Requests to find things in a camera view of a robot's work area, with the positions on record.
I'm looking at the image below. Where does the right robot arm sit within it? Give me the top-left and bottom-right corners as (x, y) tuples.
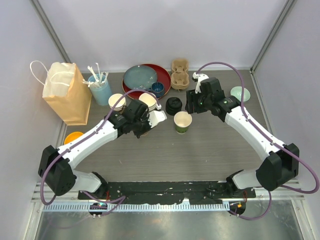
(185, 74), (300, 198)

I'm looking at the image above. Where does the small dark blue bowl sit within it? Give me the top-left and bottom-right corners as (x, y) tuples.
(151, 81), (165, 98)

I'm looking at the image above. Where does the cardboard cup carrier stack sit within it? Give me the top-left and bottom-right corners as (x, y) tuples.
(170, 58), (190, 90)

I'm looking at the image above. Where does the brown paper cup stack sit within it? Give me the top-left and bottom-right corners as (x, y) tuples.
(108, 93), (126, 111)

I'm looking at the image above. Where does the white slotted cable duct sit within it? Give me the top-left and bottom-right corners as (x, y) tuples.
(43, 201), (230, 213)

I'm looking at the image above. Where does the green paper cup stack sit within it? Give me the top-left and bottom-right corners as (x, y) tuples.
(138, 92), (157, 112)

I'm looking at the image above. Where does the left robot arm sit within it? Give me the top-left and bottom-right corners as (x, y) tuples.
(38, 99), (166, 200)

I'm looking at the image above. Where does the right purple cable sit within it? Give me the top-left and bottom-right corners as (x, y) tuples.
(194, 61), (320, 221)

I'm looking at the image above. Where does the red round tray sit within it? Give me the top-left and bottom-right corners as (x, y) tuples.
(122, 63), (171, 99)

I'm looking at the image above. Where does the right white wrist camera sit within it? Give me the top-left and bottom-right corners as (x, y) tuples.
(192, 72), (209, 94)

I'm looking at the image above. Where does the orange round dish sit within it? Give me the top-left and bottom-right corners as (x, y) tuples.
(63, 131), (84, 145)

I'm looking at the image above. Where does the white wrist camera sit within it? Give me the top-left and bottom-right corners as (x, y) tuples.
(147, 110), (167, 129)
(192, 72), (209, 94)

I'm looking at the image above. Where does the blue-grey ceramic plate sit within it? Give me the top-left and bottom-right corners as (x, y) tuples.
(123, 65), (158, 90)

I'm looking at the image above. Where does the aluminium frame rail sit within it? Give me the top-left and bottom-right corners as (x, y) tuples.
(31, 182), (305, 203)

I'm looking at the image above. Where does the black cup lid stack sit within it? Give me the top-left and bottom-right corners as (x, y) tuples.
(165, 97), (183, 116)

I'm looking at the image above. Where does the light blue cylinder holder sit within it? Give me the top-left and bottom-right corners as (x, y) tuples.
(87, 75), (113, 106)

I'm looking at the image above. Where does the single green paper cup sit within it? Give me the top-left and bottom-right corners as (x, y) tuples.
(173, 111), (193, 134)

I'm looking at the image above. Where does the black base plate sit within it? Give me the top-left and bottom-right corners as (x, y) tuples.
(89, 181), (256, 205)

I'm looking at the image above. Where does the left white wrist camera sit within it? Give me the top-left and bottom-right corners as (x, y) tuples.
(147, 110), (167, 129)

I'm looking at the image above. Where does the brown paper bag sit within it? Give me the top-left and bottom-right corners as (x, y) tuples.
(42, 62), (92, 126)

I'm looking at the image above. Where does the pale green ceramic bowl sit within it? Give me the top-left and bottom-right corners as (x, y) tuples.
(230, 86), (251, 102)

